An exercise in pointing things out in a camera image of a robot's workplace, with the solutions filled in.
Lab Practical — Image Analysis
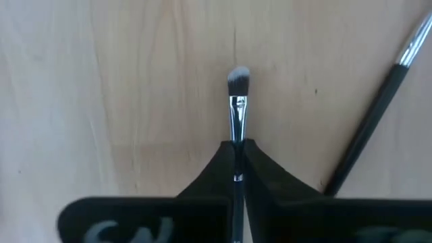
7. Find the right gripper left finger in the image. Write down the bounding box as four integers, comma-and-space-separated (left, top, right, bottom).
56, 140, 236, 243

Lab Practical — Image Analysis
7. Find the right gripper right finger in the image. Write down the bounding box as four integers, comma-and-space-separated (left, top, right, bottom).
243, 138, 432, 243

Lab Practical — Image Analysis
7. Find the flat-head black makeup brush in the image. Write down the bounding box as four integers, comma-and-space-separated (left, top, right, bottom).
226, 65, 251, 243

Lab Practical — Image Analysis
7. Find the thin black makeup brush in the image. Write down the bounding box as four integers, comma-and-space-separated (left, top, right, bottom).
323, 11, 432, 197

